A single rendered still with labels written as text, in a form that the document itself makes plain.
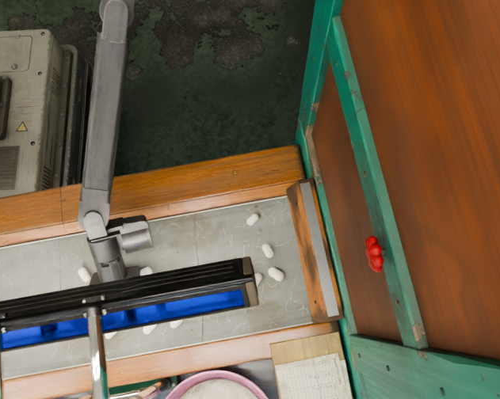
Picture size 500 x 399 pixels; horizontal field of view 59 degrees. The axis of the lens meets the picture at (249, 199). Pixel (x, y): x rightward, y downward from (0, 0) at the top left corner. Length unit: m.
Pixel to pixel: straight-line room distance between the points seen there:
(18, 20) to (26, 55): 0.78
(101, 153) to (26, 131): 0.75
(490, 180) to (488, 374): 0.14
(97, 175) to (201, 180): 0.28
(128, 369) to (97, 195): 0.39
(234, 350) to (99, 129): 0.54
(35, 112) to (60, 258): 0.63
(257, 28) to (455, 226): 1.87
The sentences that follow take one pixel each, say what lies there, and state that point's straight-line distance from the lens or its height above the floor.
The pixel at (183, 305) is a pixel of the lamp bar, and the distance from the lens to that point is 0.71.
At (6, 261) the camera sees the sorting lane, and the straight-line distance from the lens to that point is 1.21.
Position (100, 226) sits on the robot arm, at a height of 0.94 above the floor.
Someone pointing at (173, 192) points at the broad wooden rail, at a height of 0.76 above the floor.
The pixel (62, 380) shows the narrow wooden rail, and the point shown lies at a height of 0.76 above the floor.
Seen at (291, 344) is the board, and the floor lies 0.78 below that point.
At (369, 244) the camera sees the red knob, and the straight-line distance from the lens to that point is 0.55.
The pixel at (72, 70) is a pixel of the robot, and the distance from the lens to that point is 1.83.
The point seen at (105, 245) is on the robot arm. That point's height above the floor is 0.90.
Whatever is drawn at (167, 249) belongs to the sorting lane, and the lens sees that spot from 1.07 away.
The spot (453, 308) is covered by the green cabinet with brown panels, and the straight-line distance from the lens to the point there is 0.45.
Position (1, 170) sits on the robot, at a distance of 1.61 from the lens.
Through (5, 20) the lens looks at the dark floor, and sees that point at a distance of 2.55.
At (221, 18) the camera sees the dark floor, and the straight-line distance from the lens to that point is 2.23.
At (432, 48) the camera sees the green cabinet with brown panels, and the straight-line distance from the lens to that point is 0.40.
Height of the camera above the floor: 1.78
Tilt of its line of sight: 75 degrees down
